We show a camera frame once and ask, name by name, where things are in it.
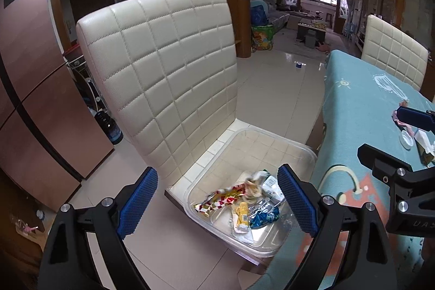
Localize wooden coffee table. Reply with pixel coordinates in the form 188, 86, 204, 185
296, 19, 327, 43

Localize yellow orange snack bag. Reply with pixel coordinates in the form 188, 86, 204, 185
232, 202, 250, 233

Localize clear plastic bin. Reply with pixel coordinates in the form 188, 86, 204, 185
183, 126, 316, 258

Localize colourful bag on floor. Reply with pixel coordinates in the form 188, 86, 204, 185
251, 24, 274, 51

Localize near cream leather chair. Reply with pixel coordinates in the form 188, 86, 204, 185
76, 0, 319, 267

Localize cream leather chair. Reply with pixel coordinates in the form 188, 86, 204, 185
361, 15, 428, 91
76, 0, 319, 267

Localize blue snack wrapper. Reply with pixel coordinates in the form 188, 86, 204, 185
249, 207, 279, 230

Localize far cream leather chair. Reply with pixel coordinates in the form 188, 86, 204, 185
361, 15, 428, 91

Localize teal patterned tablecloth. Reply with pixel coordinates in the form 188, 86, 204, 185
251, 49, 435, 290

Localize gold red long wrapper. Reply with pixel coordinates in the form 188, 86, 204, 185
194, 183, 246, 217

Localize wooden divider cabinet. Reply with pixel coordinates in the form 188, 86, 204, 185
227, 0, 251, 58

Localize grey sofa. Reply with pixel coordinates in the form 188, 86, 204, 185
250, 0, 290, 32

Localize clear plastic cup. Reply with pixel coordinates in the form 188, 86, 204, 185
400, 130, 414, 150

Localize white small paper box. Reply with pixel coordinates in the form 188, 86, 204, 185
414, 129, 434, 166

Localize pink crumpled wrapper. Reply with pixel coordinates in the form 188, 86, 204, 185
391, 100, 420, 137

